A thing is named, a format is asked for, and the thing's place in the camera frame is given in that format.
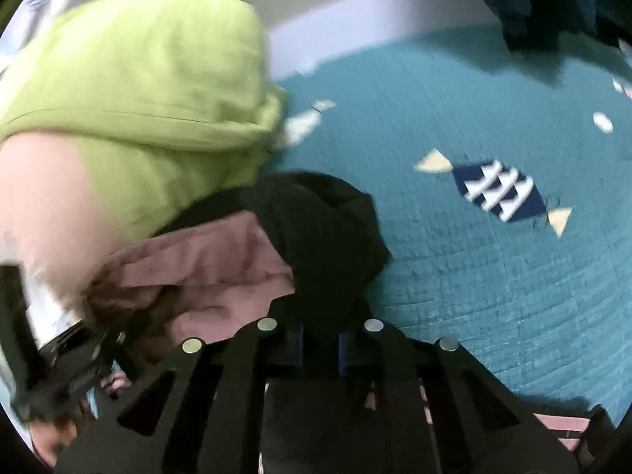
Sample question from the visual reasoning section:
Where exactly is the white printed bedsheet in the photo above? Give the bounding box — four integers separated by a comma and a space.
0, 0, 166, 77

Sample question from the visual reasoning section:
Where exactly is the dusty pink garment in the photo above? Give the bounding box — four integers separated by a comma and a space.
86, 210, 302, 359

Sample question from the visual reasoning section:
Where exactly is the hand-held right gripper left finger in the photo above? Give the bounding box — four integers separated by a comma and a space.
54, 301, 303, 474

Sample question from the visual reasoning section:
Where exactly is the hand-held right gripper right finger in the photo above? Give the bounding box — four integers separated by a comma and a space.
340, 318, 581, 474

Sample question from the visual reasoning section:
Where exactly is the black garment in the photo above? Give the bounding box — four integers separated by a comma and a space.
155, 172, 393, 351

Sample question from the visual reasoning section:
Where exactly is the pale pink cloth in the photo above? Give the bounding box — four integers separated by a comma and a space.
0, 131, 104, 307

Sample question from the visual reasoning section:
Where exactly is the teal printed blanket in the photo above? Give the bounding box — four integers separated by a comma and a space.
269, 24, 632, 423

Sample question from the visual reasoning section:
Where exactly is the lime green garment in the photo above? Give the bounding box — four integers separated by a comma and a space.
0, 0, 290, 243

